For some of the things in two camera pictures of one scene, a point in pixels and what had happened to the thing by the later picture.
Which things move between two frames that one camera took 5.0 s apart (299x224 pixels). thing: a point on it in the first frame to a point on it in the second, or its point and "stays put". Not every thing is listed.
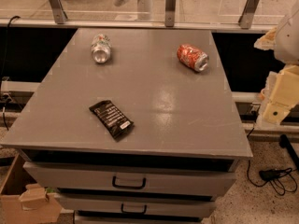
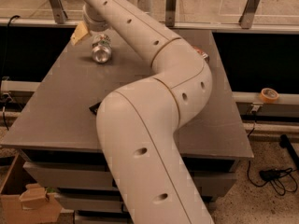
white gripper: (289, 42) to (93, 23)
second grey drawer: (137, 203) stays put
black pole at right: (285, 142) stays put
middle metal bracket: (170, 6) stays put
